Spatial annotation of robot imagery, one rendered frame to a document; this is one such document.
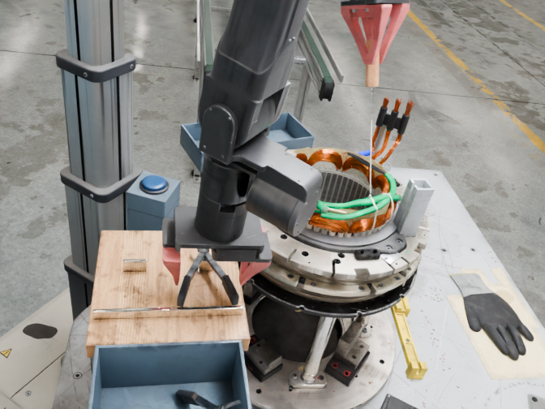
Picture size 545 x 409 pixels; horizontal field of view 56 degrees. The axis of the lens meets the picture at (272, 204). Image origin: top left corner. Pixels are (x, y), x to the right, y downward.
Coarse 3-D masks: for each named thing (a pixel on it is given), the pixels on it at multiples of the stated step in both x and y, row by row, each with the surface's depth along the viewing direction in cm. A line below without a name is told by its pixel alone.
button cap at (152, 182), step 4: (148, 176) 89; (152, 176) 89; (156, 176) 89; (160, 176) 90; (144, 180) 88; (148, 180) 88; (152, 180) 88; (156, 180) 88; (160, 180) 89; (164, 180) 89; (144, 184) 87; (148, 184) 87; (152, 184) 87; (156, 184) 87; (160, 184) 88; (164, 184) 88; (148, 188) 87; (152, 188) 87; (156, 188) 87; (160, 188) 87
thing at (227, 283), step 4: (224, 276) 66; (228, 276) 66; (224, 280) 66; (228, 280) 66; (224, 284) 66; (228, 284) 65; (232, 284) 65; (224, 288) 66; (228, 288) 65; (232, 288) 65; (228, 292) 65; (232, 292) 64; (236, 292) 64; (228, 296) 65; (232, 296) 64; (236, 296) 64; (232, 300) 64; (236, 300) 64; (232, 304) 64; (236, 304) 64
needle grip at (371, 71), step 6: (366, 42) 68; (378, 54) 68; (378, 60) 68; (366, 66) 69; (372, 66) 68; (378, 66) 68; (366, 72) 69; (372, 72) 68; (378, 72) 69; (366, 78) 69; (372, 78) 69; (378, 78) 69; (366, 84) 70; (372, 84) 69; (378, 84) 69
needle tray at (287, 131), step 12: (288, 120) 112; (192, 132) 103; (276, 132) 112; (288, 132) 113; (300, 132) 109; (192, 144) 97; (288, 144) 103; (300, 144) 105; (312, 144) 106; (192, 156) 98
